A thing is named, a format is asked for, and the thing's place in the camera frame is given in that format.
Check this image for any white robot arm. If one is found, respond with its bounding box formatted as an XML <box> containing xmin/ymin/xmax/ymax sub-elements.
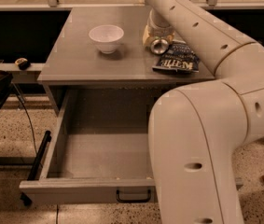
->
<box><xmin>146</xmin><ymin>0</ymin><xmax>264</xmax><ymax>224</ymax></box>

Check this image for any open grey top drawer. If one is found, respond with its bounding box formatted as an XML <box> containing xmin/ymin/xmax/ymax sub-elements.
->
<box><xmin>19</xmin><ymin>87</ymin><xmax>243</xmax><ymax>205</ymax></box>

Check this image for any grey drawer cabinet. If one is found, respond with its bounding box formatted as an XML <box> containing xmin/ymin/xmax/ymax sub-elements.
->
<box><xmin>38</xmin><ymin>6</ymin><xmax>214</xmax><ymax>111</ymax></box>

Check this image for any black floor bar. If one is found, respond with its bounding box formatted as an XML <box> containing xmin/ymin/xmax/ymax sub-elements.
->
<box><xmin>21</xmin><ymin>131</ymin><xmax>51</xmax><ymax>206</ymax></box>

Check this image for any white ceramic bowl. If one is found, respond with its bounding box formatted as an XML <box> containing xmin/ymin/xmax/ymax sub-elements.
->
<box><xmin>89</xmin><ymin>24</ymin><xmax>124</xmax><ymax>54</ymax></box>

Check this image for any black yellow tape measure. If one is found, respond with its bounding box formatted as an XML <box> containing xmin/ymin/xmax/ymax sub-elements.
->
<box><xmin>15</xmin><ymin>58</ymin><xmax>31</xmax><ymax>70</ymax></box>

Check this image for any blue kettle chips bag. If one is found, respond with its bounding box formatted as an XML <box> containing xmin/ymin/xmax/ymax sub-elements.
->
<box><xmin>152</xmin><ymin>41</ymin><xmax>201</xmax><ymax>73</ymax></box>

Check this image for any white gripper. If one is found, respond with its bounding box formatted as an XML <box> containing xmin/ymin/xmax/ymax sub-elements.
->
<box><xmin>142</xmin><ymin>9</ymin><xmax>174</xmax><ymax>47</ymax></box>

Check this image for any black drawer handle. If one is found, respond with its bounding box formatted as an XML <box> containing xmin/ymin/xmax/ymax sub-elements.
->
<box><xmin>116</xmin><ymin>189</ymin><xmax>151</xmax><ymax>203</ymax></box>

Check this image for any green soda can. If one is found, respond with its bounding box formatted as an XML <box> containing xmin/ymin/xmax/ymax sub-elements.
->
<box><xmin>150</xmin><ymin>38</ymin><xmax>169</xmax><ymax>55</ymax></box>

